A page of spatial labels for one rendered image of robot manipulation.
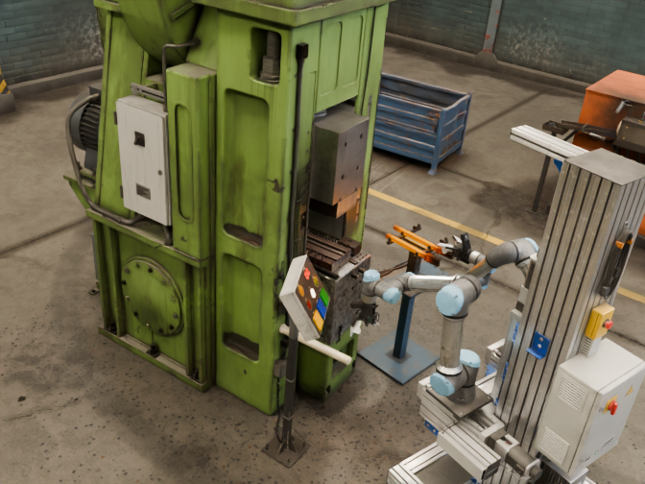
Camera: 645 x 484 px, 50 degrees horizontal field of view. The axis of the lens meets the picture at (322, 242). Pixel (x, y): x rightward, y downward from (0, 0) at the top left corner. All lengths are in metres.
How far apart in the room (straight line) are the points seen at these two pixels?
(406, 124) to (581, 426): 4.91
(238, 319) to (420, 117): 3.88
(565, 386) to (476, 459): 0.52
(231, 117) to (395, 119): 4.13
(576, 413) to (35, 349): 3.36
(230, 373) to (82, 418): 0.89
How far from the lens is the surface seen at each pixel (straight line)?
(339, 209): 3.66
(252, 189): 3.60
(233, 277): 3.95
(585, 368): 3.05
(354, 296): 4.09
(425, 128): 7.37
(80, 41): 9.63
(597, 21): 10.84
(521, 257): 3.70
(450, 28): 11.77
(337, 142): 3.44
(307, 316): 3.25
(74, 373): 4.68
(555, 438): 3.20
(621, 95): 6.67
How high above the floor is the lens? 3.01
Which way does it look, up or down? 30 degrees down
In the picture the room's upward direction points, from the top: 5 degrees clockwise
